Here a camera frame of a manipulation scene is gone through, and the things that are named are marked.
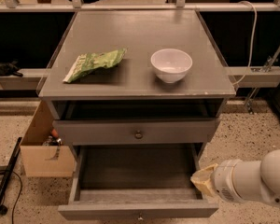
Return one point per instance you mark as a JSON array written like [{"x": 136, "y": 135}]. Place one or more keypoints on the yellow foam-wrapped gripper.
[{"x": 226, "y": 181}]

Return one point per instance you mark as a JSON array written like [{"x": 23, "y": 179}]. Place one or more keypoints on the grey wooden drawer cabinet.
[{"x": 131, "y": 90}]

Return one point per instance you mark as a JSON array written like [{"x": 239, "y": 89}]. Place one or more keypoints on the black stand bar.
[{"x": 6, "y": 172}]

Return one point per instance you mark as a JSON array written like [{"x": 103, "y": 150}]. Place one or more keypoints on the cardboard box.
[{"x": 40, "y": 160}]

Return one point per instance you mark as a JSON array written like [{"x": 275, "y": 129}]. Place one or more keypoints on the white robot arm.
[{"x": 238, "y": 181}]

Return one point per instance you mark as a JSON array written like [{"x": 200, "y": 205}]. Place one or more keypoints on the green chip bag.
[{"x": 88, "y": 62}]

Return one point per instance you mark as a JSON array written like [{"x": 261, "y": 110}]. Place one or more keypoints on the black bag on shelf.
[{"x": 10, "y": 69}]

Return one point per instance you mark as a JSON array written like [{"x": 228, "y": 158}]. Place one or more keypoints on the grey upper drawer with knob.
[{"x": 129, "y": 132}]

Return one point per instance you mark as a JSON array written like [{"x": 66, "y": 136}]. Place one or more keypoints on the white bowl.
[{"x": 171, "y": 65}]

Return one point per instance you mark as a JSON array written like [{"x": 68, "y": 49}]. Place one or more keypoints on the items inside cardboard box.
[{"x": 53, "y": 139}]

